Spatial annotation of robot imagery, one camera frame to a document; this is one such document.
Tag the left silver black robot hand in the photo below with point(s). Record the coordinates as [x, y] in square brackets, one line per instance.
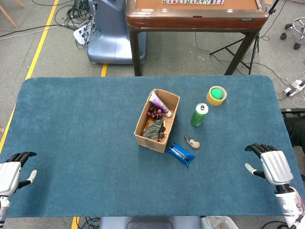
[8, 176]

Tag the blue cookie snack pack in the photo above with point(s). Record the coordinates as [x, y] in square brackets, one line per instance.
[181, 155]

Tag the small brown oval object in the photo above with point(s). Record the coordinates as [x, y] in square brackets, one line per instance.
[193, 142]

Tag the white plastic bag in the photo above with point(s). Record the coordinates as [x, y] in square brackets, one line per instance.
[216, 223]

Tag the dark red grape bunch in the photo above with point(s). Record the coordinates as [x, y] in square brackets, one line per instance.
[153, 112]

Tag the white power strip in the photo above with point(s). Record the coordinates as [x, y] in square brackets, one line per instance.
[79, 35]
[297, 84]
[289, 91]

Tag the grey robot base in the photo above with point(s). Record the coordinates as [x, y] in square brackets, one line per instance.
[147, 223]

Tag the brown cardboard box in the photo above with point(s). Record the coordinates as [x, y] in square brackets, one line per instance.
[152, 143]

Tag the brown mahjong table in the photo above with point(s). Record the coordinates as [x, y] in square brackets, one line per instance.
[190, 22]

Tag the yellow tape roll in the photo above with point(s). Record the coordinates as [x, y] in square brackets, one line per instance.
[214, 101]

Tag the black tripod stand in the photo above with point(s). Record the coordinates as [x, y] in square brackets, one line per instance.
[257, 44]

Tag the purple white tube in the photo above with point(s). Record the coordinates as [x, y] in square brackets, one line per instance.
[158, 102]

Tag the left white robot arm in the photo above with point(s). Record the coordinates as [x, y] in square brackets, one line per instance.
[3, 210]

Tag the blue felt table mat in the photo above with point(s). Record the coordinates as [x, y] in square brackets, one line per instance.
[71, 143]

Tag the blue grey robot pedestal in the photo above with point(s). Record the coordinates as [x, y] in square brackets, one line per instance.
[112, 43]

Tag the chrome wheeled stool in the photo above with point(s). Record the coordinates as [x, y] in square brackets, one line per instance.
[283, 36]

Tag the green soda can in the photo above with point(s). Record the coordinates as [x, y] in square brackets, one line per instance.
[197, 117]

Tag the black equipment case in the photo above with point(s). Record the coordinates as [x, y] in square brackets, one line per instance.
[293, 128]

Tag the white wooden leg chair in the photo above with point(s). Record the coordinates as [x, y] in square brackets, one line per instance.
[9, 15]

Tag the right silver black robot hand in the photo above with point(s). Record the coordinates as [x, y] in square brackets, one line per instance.
[276, 164]

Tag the green ball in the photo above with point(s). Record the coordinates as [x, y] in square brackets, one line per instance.
[216, 93]

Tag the grey striped knitted cloth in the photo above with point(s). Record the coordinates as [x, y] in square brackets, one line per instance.
[153, 130]

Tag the face-up mahjong tile row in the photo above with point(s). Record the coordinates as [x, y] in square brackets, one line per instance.
[190, 2]

